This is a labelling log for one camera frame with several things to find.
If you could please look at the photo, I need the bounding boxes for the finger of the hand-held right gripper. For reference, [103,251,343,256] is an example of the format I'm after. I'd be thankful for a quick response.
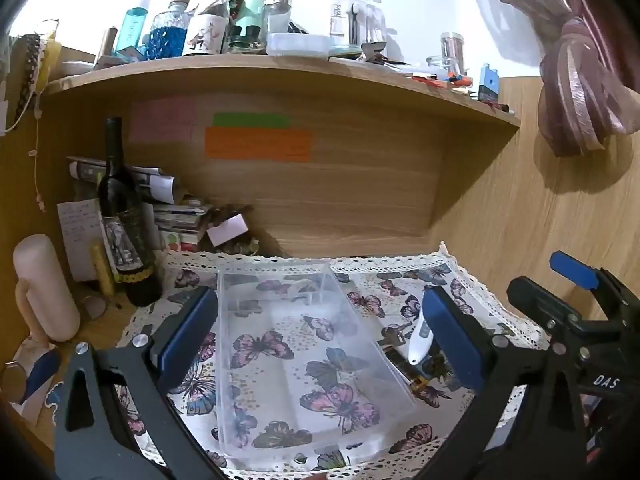
[506,276,585,332]
[549,251,608,292]

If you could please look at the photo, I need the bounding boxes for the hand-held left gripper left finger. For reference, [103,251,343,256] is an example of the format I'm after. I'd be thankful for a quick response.
[54,285,221,480]

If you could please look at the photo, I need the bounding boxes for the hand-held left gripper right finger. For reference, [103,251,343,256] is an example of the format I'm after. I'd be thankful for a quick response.
[421,284,590,480]

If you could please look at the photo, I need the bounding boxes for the white handheld massager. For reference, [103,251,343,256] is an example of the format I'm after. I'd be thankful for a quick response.
[407,305,437,366]

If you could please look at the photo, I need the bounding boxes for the clear plastic storage box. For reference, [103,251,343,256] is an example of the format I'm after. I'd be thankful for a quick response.
[215,259,418,473]

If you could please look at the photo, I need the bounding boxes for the butterfly print lace cloth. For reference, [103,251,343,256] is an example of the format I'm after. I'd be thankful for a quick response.
[116,242,551,480]

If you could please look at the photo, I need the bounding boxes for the pile of small brown trinkets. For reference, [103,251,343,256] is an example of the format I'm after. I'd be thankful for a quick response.
[210,204,261,256]

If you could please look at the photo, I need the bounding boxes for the pale pink card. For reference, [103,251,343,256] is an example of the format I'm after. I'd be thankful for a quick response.
[206,214,249,247]

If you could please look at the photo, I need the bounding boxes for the yellow stick tube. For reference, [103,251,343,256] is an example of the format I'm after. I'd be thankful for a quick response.
[89,244,117,296]

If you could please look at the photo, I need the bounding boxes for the dark wine bottle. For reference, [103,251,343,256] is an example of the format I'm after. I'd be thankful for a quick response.
[96,116,163,307]

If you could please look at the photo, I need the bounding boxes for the white handwritten note paper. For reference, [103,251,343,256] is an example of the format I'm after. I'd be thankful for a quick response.
[56,199,106,282]

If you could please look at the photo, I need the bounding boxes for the rolled magazine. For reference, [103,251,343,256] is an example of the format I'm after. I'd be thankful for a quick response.
[67,156,176,206]

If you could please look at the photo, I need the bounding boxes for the blue card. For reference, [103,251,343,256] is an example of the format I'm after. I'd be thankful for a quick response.
[22,350,61,403]

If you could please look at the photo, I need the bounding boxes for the pink striped curtain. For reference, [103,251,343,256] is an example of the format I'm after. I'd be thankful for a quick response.
[462,0,640,158]

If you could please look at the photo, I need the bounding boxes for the small round mirror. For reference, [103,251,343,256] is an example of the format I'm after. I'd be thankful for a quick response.
[2,361,28,403]

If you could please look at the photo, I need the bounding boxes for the orange sticky note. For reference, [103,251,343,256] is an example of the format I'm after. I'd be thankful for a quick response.
[204,127,312,162]

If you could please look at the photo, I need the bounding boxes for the blue and black box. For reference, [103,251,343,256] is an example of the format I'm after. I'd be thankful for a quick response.
[477,63,501,102]

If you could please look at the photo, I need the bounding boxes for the pink sticky note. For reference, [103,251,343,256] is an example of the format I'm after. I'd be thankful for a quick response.
[129,100,197,143]

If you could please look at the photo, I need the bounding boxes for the green sticky note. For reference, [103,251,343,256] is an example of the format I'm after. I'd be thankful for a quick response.
[212,112,291,129]

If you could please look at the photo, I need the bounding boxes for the orange pens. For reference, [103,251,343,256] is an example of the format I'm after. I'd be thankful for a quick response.
[412,72,473,91]

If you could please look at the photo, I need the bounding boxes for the glass jar with pink contents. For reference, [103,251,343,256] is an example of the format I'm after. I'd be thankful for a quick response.
[440,32,466,75]

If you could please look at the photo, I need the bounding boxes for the wooden shelf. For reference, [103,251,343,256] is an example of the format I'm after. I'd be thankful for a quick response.
[40,52,522,131]

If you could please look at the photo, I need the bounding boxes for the corked bottle with blue beads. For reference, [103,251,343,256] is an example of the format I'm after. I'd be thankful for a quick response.
[149,0,193,60]

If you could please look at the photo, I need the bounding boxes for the white plastic box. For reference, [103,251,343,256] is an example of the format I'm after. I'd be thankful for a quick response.
[266,32,331,57]

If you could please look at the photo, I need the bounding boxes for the white label glass bottle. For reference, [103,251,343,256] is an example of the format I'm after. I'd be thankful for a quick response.
[181,0,235,57]

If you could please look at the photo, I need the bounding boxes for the tall teal bottle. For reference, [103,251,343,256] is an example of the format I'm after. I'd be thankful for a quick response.
[116,0,152,56]

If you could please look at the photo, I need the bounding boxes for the green glass bottle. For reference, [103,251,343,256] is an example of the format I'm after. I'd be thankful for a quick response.
[227,0,269,55]

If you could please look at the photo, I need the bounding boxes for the clear glass jar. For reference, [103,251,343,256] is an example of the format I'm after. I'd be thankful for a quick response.
[265,0,293,36]

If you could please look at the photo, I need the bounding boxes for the clear tool packaging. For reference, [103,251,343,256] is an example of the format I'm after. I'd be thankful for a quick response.
[328,0,388,56]

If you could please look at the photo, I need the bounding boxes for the lace strap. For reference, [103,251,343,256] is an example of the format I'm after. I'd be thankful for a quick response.
[12,34,46,126]

